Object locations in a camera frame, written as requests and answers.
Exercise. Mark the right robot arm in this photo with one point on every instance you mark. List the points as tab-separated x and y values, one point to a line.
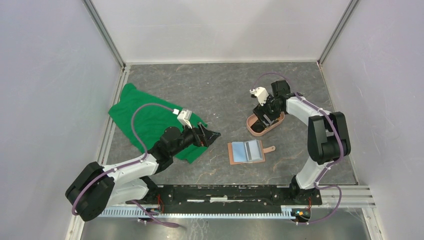
328	138

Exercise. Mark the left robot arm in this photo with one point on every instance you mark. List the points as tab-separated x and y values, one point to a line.
98	187

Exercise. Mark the slotted cable duct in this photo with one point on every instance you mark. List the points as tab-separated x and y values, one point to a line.
136	212

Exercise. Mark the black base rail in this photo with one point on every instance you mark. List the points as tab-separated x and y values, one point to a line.
228	199

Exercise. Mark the pink oval tray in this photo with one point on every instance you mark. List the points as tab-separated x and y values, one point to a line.
251	119

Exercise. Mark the dark green VIP card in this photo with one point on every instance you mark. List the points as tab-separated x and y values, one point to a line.
257	127

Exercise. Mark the tan leather card holder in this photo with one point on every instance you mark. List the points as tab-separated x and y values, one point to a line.
248	152

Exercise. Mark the green cloth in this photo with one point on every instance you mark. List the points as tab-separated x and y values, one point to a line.
150	122

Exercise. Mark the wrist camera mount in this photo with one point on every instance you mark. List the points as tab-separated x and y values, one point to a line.
261	94
183	116

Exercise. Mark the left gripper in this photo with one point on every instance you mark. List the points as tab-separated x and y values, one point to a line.
202	136

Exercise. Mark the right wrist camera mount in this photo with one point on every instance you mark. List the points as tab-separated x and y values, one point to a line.
261	94

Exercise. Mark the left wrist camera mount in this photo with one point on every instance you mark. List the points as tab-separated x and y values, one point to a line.
183	116

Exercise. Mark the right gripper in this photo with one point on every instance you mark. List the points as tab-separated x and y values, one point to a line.
259	111

